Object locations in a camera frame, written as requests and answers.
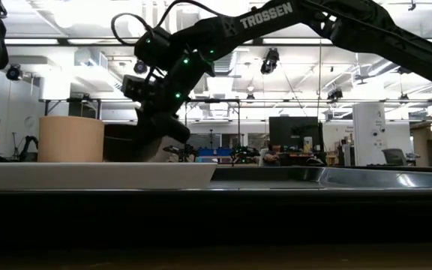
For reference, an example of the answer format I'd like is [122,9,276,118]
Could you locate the grey office chair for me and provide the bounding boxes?
[382,148,408,167]

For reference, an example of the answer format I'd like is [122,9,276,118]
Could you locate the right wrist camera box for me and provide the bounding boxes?
[121,73,148,103]

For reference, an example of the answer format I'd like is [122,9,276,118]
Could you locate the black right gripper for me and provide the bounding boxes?
[135,106,191,163]

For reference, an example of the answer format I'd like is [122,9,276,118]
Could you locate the black ceiling spotlight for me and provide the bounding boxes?
[259,47,281,75]
[327,88,344,102]
[133,59,149,75]
[5,64,24,82]

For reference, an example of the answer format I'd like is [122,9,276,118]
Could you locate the white pillar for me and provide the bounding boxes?
[352,102,388,167]

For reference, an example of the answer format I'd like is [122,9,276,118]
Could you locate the black workbench frame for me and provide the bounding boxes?
[43,97,103,120]

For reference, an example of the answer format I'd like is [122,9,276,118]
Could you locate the black monitor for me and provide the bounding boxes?
[268,116,325,153]

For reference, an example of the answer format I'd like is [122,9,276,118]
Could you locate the orange cup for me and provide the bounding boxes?
[37,115,106,164]

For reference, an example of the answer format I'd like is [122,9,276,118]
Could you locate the white plate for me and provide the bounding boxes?
[0,161,218,191]

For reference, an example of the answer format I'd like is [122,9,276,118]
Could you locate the blue bins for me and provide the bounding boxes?
[196,148,233,158]

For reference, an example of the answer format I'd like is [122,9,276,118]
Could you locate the black bowl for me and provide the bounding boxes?
[103,123,164,164]

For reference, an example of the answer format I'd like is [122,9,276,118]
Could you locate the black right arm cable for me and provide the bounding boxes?
[109,12,153,48]

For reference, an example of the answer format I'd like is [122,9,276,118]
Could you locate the person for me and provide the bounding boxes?
[262,144,283,167]

